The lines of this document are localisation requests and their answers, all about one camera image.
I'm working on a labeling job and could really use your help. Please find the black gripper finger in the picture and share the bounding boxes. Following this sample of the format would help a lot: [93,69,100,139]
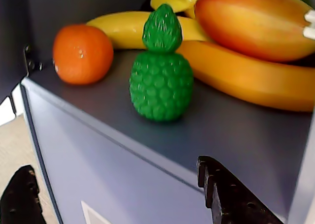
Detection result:
[196,156,284,224]
[0,164,46,224]

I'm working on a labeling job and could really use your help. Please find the green toy pineapple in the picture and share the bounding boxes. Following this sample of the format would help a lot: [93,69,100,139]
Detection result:
[129,3,194,123]

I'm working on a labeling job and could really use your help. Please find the grey blue cabinet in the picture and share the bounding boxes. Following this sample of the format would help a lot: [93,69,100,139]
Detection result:
[0,0,315,224]

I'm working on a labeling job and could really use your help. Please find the metal cabinet hinge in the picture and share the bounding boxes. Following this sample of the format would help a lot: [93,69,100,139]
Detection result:
[23,44,44,76]

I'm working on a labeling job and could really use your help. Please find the orange toy banana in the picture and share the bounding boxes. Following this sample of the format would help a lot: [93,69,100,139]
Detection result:
[174,39,315,113]

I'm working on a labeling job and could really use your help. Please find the orange toy fruit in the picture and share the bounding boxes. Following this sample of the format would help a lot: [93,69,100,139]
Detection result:
[52,24,114,85]

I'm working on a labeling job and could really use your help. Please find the red orange toy mango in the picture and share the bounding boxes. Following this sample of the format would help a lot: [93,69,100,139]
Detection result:
[194,0,315,63]

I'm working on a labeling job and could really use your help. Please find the white plastic piece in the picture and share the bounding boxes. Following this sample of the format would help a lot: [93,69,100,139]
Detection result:
[303,9,315,40]

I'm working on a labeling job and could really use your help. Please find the yellow toy banana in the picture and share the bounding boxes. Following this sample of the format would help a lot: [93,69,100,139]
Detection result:
[85,11,215,50]

